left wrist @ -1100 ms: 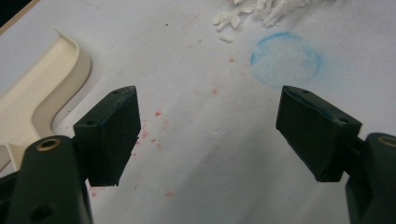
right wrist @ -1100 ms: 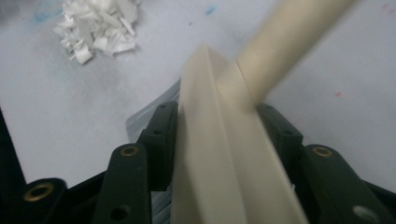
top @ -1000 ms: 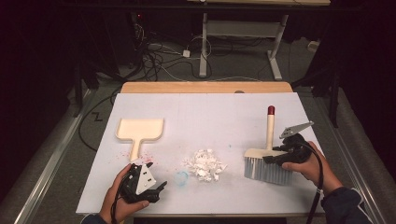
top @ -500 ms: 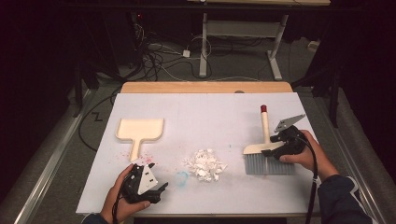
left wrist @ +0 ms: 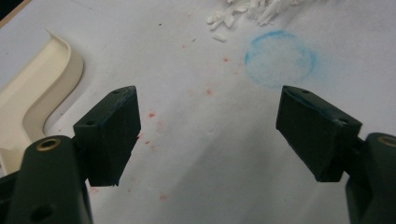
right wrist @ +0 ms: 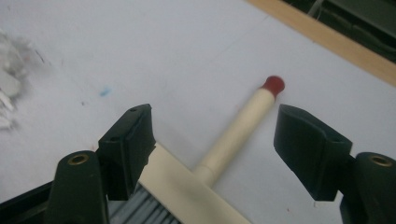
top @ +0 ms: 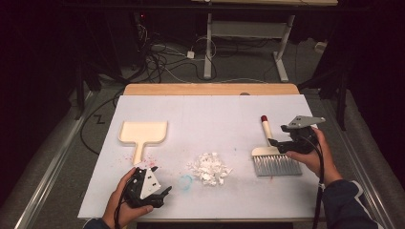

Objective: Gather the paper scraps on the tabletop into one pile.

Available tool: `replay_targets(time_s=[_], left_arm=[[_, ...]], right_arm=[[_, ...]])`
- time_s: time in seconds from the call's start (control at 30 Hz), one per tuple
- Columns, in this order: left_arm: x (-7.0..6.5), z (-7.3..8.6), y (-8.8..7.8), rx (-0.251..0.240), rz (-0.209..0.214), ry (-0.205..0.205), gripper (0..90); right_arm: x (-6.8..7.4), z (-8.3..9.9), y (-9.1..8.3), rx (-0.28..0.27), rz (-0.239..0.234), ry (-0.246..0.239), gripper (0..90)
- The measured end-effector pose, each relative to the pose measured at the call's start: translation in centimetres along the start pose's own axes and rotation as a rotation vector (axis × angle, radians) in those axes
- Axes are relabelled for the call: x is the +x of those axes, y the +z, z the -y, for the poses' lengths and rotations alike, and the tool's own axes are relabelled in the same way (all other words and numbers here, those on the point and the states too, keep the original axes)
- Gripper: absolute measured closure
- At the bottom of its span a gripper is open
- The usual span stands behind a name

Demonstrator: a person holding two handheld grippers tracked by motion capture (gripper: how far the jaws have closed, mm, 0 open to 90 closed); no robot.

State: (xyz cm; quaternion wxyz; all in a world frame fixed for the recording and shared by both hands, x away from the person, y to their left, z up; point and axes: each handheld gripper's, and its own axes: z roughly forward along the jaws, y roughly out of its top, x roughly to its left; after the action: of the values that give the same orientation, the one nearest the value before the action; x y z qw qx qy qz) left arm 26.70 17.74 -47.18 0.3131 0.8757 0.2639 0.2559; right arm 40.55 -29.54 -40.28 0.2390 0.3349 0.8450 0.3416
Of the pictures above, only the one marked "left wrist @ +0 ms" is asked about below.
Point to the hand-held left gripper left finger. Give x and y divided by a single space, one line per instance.
106 140

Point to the cream plastic tray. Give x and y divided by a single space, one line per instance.
37 93

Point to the pile of white paper scraps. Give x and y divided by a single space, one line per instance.
249 11

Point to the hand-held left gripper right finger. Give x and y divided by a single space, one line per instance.
317 133

